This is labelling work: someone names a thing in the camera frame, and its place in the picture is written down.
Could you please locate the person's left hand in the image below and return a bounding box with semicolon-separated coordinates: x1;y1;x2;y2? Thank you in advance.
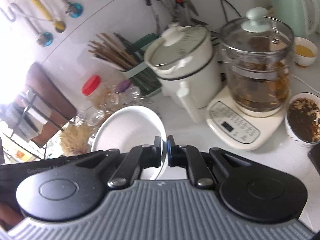
0;204;23;230

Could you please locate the mint green electric kettle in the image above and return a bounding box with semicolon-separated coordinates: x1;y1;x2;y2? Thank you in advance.
269;0;318;38

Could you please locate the white electric cooking pot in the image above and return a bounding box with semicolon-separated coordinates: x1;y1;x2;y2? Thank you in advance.
144;24;221;123

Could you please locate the white bowl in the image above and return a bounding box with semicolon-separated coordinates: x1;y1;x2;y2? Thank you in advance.
90;106;167;180

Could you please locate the wire rack of glass cups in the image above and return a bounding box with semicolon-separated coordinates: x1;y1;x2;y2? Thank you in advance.
87;85;152;127

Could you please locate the green chopstick holder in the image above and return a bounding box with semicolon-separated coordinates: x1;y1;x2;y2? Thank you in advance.
122;33;163;97

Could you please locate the dark brown cutting board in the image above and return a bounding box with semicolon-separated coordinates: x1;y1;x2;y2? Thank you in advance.
12;62;77;141

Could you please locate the purple plastic piece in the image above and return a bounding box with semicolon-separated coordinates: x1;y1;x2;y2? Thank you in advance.
116;79;132;93

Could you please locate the glass health kettle with base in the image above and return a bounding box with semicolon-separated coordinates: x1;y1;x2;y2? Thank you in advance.
206;7;295;152

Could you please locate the dark flat object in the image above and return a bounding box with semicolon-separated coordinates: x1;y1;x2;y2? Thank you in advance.
307;144;320;176

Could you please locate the red-lidded plastic jar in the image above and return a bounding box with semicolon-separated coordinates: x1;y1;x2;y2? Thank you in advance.
82;74;118;111

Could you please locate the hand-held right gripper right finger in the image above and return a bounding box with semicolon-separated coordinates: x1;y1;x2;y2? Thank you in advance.
167;135;250;189

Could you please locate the yellow-handled hanging utensil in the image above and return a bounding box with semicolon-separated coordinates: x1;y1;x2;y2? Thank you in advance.
15;0;66;33

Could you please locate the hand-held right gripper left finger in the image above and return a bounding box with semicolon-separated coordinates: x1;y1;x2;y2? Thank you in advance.
75;136;162;189

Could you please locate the small bowl of yellow liquid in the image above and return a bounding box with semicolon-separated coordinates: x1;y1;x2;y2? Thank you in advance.
293;37;318;68

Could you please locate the bowl of dark food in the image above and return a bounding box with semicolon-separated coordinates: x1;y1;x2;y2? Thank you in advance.
284;92;320;148

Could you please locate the bundle of dried noodles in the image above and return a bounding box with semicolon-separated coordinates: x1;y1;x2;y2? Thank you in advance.
60;123;95;156

